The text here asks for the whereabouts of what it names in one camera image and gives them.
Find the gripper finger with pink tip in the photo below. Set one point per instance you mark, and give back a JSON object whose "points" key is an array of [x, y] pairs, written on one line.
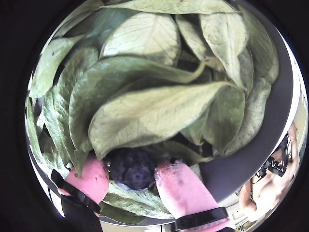
{"points": [[183, 191], [89, 181]]}

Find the pile of green dried leaves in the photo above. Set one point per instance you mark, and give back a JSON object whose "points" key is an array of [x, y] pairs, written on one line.
{"points": [[149, 113]]}

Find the dark grey shallow bowl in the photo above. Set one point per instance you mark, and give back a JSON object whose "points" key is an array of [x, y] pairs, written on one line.
{"points": [[241, 169]]}

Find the dark blueberry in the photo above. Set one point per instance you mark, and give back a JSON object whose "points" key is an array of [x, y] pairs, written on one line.
{"points": [[132, 169]]}

